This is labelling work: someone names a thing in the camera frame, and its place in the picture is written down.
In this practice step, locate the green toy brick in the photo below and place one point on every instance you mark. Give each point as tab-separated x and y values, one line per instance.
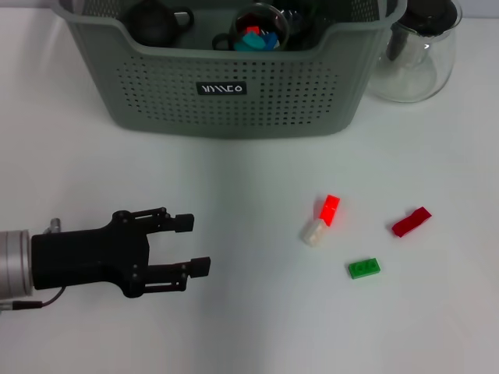
364	269

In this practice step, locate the orange-red long toy brick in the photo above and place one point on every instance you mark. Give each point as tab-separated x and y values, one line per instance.
329	210

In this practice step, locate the blue square toy brick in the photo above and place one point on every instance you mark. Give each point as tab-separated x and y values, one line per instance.
272	41

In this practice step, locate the black clay teapot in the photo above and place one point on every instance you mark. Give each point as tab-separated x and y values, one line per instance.
150	25

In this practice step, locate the glass carafe black lid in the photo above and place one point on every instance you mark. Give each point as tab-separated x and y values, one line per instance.
409	78

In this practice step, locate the dark red toy brick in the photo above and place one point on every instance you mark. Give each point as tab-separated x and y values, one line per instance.
411	222

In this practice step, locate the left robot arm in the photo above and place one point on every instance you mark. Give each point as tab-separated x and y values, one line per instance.
15	265

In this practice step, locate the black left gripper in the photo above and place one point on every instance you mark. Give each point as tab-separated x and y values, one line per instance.
89	257

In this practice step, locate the translucent white toy brick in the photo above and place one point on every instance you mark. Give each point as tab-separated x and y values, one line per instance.
312	232

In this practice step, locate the teal square toy brick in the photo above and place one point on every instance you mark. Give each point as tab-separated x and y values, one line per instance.
249	42

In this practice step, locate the glass teacup black sleeve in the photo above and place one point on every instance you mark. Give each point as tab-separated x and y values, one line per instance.
302	15
280	19

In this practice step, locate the small red sloped brick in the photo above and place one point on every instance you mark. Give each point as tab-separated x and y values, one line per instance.
252	29

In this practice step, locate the grey-green perforated storage bin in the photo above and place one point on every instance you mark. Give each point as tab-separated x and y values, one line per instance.
234	113

